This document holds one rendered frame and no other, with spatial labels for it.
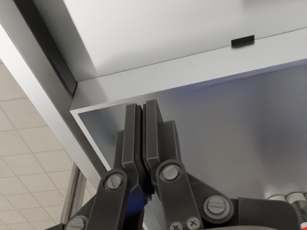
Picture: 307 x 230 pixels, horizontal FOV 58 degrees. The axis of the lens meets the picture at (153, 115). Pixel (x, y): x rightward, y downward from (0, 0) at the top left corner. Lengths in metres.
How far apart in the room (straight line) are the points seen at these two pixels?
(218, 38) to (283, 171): 0.19
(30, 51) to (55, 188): 1.89
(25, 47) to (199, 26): 0.12
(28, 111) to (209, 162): 1.31
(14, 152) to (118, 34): 1.66
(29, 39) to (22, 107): 1.35
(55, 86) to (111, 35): 0.05
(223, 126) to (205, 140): 0.02
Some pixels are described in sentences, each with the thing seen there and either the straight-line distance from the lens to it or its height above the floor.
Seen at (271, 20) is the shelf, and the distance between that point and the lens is 0.22.
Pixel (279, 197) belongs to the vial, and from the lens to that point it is 0.39.
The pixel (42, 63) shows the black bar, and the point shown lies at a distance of 0.21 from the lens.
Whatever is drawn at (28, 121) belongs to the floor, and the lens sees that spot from 1.60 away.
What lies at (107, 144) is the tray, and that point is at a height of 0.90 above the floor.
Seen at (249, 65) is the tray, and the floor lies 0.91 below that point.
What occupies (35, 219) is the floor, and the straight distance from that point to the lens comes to 2.51.
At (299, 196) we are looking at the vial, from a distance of 0.39.
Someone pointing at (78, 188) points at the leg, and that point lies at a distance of 0.76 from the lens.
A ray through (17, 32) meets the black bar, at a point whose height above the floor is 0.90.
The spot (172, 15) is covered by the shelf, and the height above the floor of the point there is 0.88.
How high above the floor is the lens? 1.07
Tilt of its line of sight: 47 degrees down
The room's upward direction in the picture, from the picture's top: 178 degrees clockwise
